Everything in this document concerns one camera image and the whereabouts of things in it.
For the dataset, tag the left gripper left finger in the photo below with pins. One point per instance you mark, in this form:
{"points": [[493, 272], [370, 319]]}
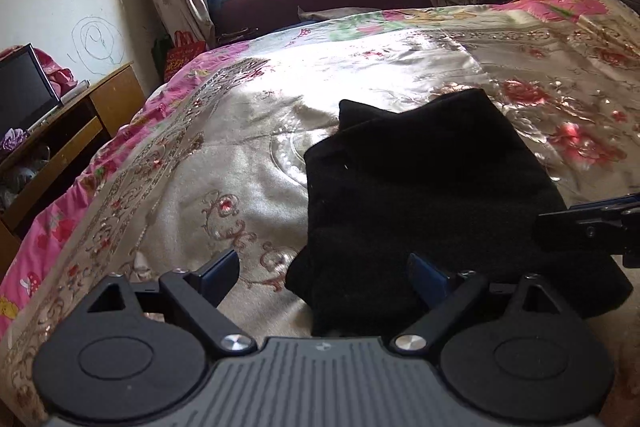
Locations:
{"points": [[217, 277]]}

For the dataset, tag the black pants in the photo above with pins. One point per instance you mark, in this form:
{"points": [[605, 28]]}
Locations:
{"points": [[451, 181]]}

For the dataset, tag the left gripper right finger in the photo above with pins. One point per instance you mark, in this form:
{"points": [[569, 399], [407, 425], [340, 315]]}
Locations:
{"points": [[434, 285]]}

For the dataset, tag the floral satin bedspread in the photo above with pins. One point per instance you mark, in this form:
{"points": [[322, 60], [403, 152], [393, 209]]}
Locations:
{"points": [[215, 158]]}

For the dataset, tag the red shopping bag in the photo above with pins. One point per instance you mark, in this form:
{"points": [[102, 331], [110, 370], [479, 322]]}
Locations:
{"points": [[186, 48]]}

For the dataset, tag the pink cloth on desk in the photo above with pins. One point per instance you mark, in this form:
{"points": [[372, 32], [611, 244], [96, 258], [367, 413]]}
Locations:
{"points": [[62, 79]]}

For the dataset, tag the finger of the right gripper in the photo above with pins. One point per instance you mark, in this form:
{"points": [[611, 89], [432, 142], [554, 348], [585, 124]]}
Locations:
{"points": [[609, 224]]}

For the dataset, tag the black monitor screen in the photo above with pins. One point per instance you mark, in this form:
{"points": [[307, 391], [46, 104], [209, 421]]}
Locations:
{"points": [[26, 94]]}

